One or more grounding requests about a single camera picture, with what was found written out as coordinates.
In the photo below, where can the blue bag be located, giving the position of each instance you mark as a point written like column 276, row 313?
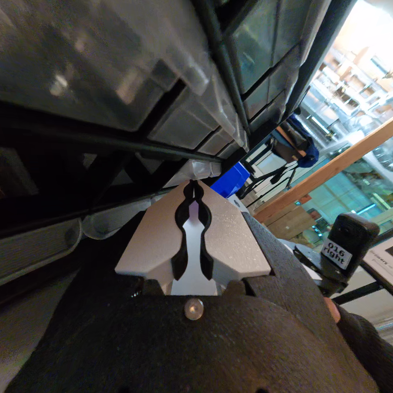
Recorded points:
column 302, row 147

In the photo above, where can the white desk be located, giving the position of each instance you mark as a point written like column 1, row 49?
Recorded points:
column 362, row 307

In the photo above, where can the small clear cabinet drawer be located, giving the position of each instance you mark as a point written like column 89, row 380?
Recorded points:
column 204, row 169

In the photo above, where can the black drawer cabinet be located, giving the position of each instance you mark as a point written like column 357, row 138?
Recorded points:
column 92, row 147

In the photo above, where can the wooden beam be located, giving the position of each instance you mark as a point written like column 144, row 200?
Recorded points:
column 322, row 175

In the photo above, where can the person's right hand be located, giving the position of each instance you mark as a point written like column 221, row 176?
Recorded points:
column 333, row 308

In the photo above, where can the blue plastic bin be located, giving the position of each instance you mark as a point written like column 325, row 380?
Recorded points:
column 230, row 181

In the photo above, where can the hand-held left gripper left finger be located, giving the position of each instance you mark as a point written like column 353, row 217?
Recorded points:
column 153, row 242

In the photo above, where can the brown cardboard box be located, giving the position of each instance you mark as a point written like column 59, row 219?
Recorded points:
column 287, row 222

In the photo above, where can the person's right forearm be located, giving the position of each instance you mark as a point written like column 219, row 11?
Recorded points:
column 365, row 350

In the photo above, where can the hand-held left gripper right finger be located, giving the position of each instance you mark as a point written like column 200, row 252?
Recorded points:
column 233, row 242

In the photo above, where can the rows of clear plastic drawers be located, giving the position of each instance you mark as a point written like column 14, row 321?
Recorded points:
column 122, row 67

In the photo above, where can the white printed sheet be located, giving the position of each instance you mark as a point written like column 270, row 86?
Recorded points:
column 380, row 258

